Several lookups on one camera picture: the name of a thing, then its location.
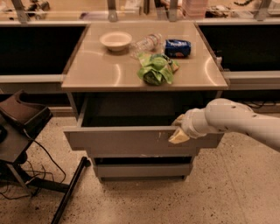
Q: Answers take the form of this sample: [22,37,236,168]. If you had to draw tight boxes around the grey top drawer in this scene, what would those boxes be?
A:
[64,93,222,158]

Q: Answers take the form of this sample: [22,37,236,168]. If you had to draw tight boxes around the black cable under counter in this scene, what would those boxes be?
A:
[241,100,277,109]

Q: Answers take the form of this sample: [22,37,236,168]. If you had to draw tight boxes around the blue soda can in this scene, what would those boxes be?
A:
[164,39,192,58]

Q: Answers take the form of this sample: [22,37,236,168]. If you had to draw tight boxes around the white bowl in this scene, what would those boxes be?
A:
[99,31,132,52]

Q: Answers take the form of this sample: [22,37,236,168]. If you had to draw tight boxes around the grey drawer cabinet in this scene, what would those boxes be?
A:
[62,21,228,180]

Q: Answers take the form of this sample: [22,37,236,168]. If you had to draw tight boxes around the grey bottom drawer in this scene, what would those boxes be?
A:
[94,164,193,178]

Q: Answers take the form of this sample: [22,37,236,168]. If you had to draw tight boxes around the black cable on floor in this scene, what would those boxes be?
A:
[0,128,67,201]

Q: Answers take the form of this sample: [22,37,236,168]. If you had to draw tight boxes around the grey drawer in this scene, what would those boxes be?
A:
[94,164,193,178]
[64,93,222,158]

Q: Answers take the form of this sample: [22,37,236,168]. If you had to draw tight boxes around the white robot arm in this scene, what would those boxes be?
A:
[169,98,280,151]

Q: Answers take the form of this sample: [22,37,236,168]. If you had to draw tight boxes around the green chip bag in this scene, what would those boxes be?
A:
[137,52,179,86]

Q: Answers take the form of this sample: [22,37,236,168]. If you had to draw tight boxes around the clear plastic bottle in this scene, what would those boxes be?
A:
[129,33,161,58]

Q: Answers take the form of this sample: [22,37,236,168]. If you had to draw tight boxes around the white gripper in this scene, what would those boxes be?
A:
[169,108,218,144]

